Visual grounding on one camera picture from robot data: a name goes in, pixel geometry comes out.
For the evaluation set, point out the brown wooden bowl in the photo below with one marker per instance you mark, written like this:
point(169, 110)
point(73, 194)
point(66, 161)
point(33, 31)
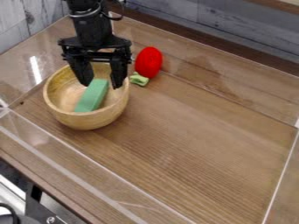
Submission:
point(63, 90)

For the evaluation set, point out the green rectangular block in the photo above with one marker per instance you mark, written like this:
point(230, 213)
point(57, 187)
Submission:
point(93, 96)

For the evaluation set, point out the black table leg bracket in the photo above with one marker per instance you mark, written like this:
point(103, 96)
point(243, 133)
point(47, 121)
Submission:
point(37, 210)

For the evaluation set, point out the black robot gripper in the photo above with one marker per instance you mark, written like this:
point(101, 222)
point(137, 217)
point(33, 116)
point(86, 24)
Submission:
point(95, 44)

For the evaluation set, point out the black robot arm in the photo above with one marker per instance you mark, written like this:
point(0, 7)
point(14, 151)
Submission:
point(83, 5)

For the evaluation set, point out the red plush strawberry toy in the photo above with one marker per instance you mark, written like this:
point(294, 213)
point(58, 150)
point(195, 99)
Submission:
point(149, 63)

